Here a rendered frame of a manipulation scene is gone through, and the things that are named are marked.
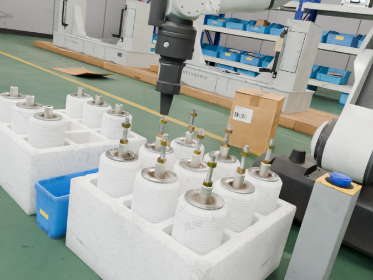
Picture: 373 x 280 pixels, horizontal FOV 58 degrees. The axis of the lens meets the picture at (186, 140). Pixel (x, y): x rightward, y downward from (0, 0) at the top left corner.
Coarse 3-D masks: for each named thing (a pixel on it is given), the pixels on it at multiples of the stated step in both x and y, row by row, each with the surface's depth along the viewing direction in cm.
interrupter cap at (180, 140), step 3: (177, 138) 95; (180, 138) 95; (183, 138) 96; (177, 141) 92; (180, 141) 93; (183, 141) 94; (195, 141) 95; (180, 144) 91; (183, 144) 90; (186, 144) 91; (189, 144) 91; (192, 144) 92; (195, 144) 92; (192, 147) 90; (195, 147) 91
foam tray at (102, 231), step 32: (96, 192) 72; (96, 224) 72; (128, 224) 65; (160, 224) 65; (256, 224) 71; (288, 224) 83; (96, 256) 73; (128, 256) 66; (160, 256) 60; (192, 256) 57; (224, 256) 59; (256, 256) 72
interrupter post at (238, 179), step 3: (237, 174) 70; (240, 174) 69; (243, 174) 70; (234, 177) 70; (237, 177) 70; (240, 177) 69; (243, 177) 70; (234, 180) 70; (237, 180) 70; (240, 180) 70; (243, 180) 70; (234, 183) 70; (237, 183) 70; (240, 183) 70; (234, 186) 70; (237, 186) 70; (240, 186) 70
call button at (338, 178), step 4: (332, 172) 66; (336, 172) 66; (332, 176) 64; (336, 176) 64; (340, 176) 64; (344, 176) 65; (348, 176) 65; (332, 180) 65; (336, 180) 63; (340, 180) 63; (344, 180) 63; (348, 180) 63; (340, 184) 64; (344, 184) 64
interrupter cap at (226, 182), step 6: (222, 180) 72; (228, 180) 72; (222, 186) 69; (228, 186) 69; (246, 186) 71; (252, 186) 72; (234, 192) 68; (240, 192) 67; (246, 192) 68; (252, 192) 69
